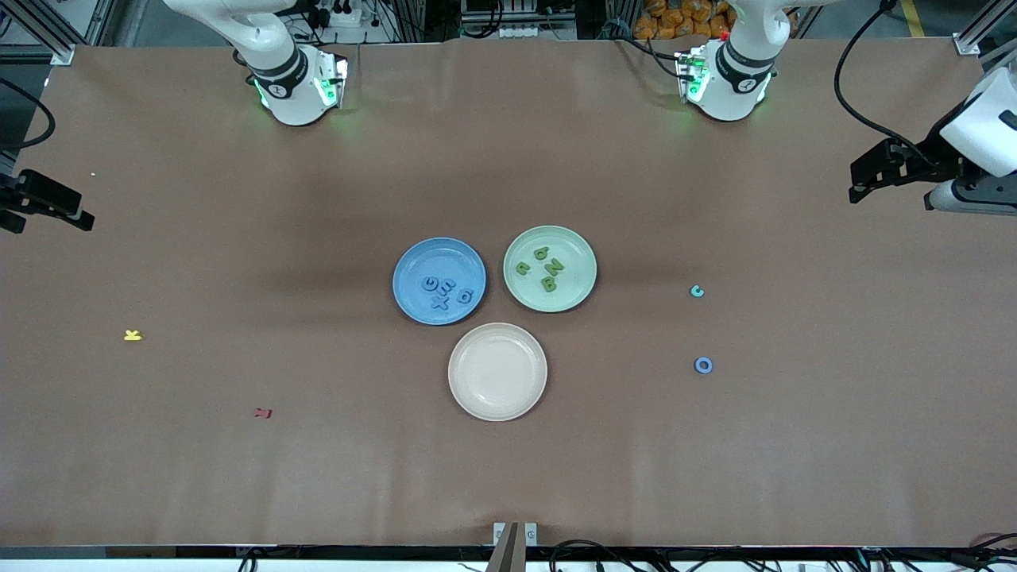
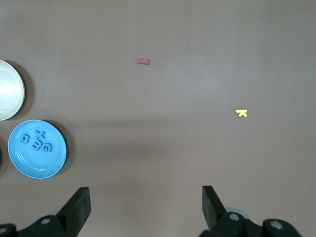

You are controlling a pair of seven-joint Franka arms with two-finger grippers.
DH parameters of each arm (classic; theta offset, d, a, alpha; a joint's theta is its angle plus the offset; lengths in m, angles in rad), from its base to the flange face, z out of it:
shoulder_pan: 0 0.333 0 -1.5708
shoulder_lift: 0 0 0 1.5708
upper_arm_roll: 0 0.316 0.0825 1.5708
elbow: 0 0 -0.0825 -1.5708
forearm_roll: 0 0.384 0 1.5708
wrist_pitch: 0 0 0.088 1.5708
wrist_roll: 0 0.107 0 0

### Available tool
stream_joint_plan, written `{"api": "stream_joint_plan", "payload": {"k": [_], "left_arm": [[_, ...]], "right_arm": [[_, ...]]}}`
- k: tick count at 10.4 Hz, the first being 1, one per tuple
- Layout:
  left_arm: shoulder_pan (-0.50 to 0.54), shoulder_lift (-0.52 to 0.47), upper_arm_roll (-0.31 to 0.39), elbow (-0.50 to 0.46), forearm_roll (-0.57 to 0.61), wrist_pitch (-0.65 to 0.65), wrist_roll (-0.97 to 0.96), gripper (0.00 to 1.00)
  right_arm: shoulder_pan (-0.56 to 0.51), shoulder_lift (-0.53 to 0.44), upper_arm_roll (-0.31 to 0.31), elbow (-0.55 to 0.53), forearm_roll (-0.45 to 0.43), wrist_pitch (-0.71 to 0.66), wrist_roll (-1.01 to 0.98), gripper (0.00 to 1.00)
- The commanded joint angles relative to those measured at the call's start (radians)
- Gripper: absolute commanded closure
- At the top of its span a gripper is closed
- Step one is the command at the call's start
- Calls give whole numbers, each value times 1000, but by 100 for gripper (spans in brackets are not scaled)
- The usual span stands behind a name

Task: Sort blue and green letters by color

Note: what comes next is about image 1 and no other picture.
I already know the blue plate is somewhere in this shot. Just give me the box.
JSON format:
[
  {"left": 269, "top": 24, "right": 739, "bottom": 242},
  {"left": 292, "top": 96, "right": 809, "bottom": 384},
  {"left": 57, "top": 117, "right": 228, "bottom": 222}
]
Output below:
[{"left": 392, "top": 237, "right": 487, "bottom": 327}]

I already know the black base cable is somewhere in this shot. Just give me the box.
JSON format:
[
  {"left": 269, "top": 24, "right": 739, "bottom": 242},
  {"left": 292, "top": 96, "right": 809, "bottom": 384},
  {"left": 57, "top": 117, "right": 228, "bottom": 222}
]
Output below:
[{"left": 616, "top": 36, "right": 686, "bottom": 80}]

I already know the aluminium frame post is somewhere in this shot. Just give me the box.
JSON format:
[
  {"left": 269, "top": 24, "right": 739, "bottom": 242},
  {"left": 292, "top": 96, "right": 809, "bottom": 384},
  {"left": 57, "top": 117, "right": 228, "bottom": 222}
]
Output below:
[
  {"left": 0, "top": 0, "right": 76, "bottom": 66},
  {"left": 953, "top": 0, "right": 1017, "bottom": 56}
]

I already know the white power strip with plugs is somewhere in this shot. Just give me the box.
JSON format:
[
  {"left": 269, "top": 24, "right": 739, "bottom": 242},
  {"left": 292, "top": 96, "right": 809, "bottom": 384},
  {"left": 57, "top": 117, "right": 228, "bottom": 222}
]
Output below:
[{"left": 314, "top": 0, "right": 368, "bottom": 29}]

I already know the brown table cover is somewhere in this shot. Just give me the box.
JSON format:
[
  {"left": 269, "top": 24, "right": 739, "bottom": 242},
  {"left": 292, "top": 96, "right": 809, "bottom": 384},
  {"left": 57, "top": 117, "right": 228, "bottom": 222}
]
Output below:
[{"left": 0, "top": 36, "right": 1017, "bottom": 549}]

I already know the green plate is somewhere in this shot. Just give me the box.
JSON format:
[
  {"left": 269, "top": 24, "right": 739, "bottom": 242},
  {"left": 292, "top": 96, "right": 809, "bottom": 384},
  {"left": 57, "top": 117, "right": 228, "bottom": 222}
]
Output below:
[{"left": 503, "top": 225, "right": 598, "bottom": 313}]

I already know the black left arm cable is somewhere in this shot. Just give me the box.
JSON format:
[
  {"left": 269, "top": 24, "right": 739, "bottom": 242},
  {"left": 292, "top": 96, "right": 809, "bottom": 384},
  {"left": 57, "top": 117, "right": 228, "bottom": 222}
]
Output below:
[{"left": 833, "top": 0, "right": 942, "bottom": 156}]

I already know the black cable bundle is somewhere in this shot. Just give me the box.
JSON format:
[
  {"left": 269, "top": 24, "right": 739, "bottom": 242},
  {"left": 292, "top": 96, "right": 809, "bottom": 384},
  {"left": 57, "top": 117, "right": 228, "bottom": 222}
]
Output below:
[{"left": 548, "top": 539, "right": 692, "bottom": 572}]

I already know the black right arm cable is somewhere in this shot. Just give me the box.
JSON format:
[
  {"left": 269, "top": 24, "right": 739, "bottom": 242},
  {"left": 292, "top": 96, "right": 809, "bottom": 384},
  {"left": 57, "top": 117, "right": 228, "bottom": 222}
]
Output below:
[{"left": 0, "top": 75, "right": 58, "bottom": 153}]

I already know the beige plate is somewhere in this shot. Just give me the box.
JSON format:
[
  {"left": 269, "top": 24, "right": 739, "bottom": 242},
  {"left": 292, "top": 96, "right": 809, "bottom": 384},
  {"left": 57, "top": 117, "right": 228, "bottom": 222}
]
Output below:
[{"left": 447, "top": 322, "right": 548, "bottom": 422}]

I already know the metal table edge bracket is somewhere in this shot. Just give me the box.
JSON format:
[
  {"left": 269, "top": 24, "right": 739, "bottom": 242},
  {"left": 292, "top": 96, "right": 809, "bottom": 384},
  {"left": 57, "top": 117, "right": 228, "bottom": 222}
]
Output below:
[{"left": 493, "top": 522, "right": 539, "bottom": 572}]

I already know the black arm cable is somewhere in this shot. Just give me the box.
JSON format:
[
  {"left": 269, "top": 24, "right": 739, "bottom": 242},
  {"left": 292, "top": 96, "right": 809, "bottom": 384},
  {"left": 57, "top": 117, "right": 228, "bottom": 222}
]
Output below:
[
  {"left": 833, "top": 0, "right": 942, "bottom": 156},
  {"left": 0, "top": 75, "right": 58, "bottom": 153}
]

